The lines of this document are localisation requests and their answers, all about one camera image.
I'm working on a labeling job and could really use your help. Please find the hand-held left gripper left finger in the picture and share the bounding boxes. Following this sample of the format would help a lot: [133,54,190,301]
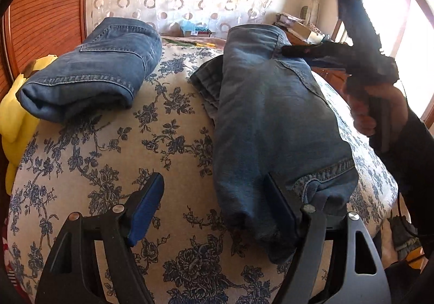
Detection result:
[36,172,165,304]

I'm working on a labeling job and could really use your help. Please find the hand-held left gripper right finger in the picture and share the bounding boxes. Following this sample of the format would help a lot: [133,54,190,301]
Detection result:
[264,173,392,304]

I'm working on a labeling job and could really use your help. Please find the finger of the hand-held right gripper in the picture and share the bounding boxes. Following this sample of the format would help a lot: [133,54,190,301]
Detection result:
[281,44,353,62]

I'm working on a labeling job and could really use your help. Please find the light blue denim pants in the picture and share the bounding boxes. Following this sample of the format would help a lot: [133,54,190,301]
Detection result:
[189,24,360,264]

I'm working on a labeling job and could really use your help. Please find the person's right hand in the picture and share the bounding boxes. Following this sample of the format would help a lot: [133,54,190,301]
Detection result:
[342,78,409,137]

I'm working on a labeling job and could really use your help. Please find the flat cardboard box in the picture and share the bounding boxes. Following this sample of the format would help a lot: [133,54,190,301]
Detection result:
[288,24,323,45]

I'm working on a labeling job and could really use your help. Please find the wooden cabinet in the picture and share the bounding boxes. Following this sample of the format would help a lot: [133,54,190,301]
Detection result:
[281,33,356,88]

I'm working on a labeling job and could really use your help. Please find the stack of papers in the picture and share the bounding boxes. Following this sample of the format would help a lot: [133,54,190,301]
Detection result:
[275,12,306,28]

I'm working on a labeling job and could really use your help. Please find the window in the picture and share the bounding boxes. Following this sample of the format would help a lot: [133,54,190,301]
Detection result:
[349,0,434,121]

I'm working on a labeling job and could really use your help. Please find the white blue floral bed sheet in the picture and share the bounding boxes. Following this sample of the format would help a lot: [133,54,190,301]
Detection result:
[7,43,399,304]

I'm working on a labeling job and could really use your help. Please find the small cardboard box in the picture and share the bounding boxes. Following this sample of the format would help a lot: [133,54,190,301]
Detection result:
[180,27,213,37]

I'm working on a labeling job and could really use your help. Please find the pink floral blanket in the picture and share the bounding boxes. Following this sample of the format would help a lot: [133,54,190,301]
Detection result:
[162,36,225,51]

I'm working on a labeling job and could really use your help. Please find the dark grey bag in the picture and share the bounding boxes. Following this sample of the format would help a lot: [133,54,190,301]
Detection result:
[388,216,422,261]

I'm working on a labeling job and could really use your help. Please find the red patterned cloth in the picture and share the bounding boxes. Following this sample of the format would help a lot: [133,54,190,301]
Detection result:
[0,236,28,304]

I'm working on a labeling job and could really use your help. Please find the folded dark blue jeans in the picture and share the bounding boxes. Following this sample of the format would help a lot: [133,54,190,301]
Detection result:
[15,17,163,123]

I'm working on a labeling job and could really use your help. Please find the yellow cloth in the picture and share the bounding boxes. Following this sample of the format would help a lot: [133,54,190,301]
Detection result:
[0,55,58,197]

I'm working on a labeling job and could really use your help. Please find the wooden headboard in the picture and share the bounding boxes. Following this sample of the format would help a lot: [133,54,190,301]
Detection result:
[0,0,92,98]

